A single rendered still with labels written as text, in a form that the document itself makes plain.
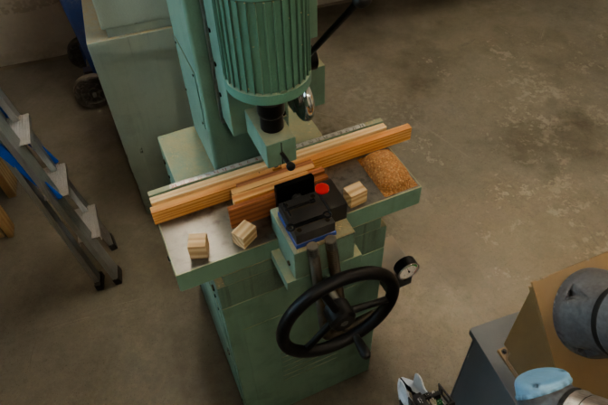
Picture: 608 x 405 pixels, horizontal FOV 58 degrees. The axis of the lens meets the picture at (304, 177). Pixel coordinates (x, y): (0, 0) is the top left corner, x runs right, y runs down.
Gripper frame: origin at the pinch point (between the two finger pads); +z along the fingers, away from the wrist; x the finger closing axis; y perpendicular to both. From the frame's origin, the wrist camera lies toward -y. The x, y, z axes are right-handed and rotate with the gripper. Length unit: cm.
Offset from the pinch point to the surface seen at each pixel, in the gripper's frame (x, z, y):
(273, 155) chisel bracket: 10, 31, 46
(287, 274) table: 15.4, 18.6, 23.7
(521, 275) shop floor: -87, 67, -52
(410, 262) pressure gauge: -18.3, 27.1, 7.6
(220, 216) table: 24, 35, 33
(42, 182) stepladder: 69, 104, 28
